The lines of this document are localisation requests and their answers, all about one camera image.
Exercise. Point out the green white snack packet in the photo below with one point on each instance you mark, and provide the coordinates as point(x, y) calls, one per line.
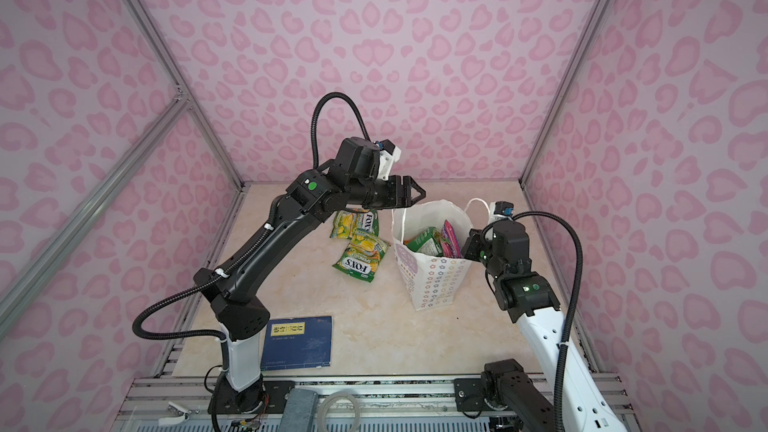
point(427, 242)

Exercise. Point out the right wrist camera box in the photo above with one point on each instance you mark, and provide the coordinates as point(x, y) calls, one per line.
point(500, 210)

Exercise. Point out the green Fox's spring tea packet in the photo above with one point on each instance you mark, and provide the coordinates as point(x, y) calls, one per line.
point(362, 256)

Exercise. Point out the clear coiled tube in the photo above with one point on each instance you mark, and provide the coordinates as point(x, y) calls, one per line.
point(325, 407)

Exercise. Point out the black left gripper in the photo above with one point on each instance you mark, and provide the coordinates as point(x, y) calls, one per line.
point(401, 197)

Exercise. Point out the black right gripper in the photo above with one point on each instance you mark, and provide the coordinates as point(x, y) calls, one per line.
point(474, 241)

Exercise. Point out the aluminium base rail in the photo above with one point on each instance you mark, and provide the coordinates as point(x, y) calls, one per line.
point(374, 403)

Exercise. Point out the dark blue booklet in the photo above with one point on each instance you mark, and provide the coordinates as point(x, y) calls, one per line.
point(297, 343)

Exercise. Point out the purple candy packet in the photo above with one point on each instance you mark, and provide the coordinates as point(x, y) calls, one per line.
point(451, 245)

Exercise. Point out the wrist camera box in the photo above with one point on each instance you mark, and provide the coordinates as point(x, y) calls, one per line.
point(500, 210)
point(361, 159)

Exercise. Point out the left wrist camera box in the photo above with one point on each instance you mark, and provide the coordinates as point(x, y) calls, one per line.
point(361, 159)

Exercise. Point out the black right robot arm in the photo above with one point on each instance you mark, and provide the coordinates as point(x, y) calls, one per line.
point(504, 388)

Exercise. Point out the white printed paper bag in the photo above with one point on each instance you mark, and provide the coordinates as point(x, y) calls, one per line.
point(431, 282)

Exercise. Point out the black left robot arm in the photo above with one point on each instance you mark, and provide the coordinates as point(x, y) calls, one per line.
point(231, 288)

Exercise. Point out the diagonal aluminium frame bar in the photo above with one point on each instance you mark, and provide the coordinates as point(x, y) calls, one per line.
point(41, 270)

